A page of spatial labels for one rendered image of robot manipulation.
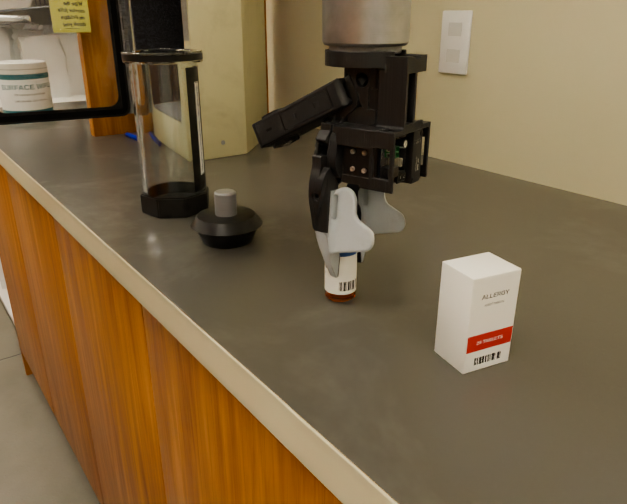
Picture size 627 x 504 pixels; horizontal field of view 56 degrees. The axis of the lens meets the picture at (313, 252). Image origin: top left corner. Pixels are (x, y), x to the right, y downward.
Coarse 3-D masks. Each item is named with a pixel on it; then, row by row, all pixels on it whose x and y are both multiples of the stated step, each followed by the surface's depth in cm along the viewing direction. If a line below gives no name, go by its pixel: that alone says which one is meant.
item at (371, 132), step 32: (352, 64) 48; (384, 64) 48; (416, 64) 49; (352, 96) 51; (384, 96) 50; (352, 128) 50; (384, 128) 50; (416, 128) 51; (352, 160) 53; (384, 160) 51; (416, 160) 53; (384, 192) 50
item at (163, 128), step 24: (168, 48) 85; (144, 72) 77; (168, 72) 77; (144, 96) 78; (168, 96) 78; (144, 120) 80; (168, 120) 79; (144, 144) 81; (168, 144) 81; (144, 168) 83; (168, 168) 82; (192, 168) 83; (144, 192) 85; (168, 192) 83; (192, 192) 85
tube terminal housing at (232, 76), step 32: (128, 0) 127; (192, 0) 106; (224, 0) 110; (256, 0) 123; (192, 32) 108; (224, 32) 111; (256, 32) 124; (224, 64) 113; (256, 64) 126; (224, 96) 116; (256, 96) 128; (224, 128) 118
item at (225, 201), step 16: (224, 192) 73; (208, 208) 77; (224, 208) 73; (240, 208) 77; (192, 224) 74; (208, 224) 72; (224, 224) 72; (240, 224) 72; (256, 224) 74; (208, 240) 73; (224, 240) 72; (240, 240) 73
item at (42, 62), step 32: (0, 0) 118; (32, 0) 120; (64, 0) 123; (96, 0) 125; (0, 32) 120; (32, 32) 122; (64, 32) 125; (96, 32) 128; (0, 64) 122; (32, 64) 124; (64, 64) 127; (96, 64) 130; (0, 96) 124; (32, 96) 126; (64, 96) 129; (96, 96) 132
